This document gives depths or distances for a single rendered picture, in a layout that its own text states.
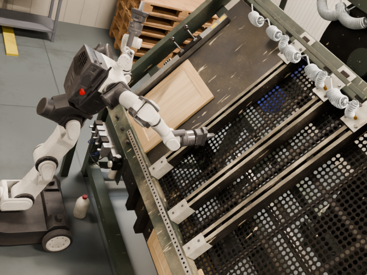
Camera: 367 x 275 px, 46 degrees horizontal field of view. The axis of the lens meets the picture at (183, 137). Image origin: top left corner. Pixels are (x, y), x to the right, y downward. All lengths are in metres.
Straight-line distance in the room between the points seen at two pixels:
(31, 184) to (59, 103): 0.64
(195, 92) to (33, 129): 1.87
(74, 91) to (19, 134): 1.63
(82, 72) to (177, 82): 0.74
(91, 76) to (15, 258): 1.37
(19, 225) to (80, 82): 1.13
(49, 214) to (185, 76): 1.34
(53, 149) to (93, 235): 0.86
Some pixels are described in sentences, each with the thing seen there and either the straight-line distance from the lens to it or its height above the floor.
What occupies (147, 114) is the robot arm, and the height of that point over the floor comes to 1.40.
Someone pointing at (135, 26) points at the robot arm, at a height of 1.50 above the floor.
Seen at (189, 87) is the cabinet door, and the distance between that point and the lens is 2.82.
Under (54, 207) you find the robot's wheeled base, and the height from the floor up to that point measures 0.19.
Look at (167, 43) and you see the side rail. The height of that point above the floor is 1.32.
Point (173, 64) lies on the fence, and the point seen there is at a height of 1.29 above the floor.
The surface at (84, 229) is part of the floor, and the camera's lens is 3.39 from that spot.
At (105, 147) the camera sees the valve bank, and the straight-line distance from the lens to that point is 2.90.
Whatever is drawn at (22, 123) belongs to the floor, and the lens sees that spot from 4.20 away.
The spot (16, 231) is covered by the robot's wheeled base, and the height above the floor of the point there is 0.17.
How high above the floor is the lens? 2.54
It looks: 33 degrees down
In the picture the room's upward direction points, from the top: 24 degrees clockwise
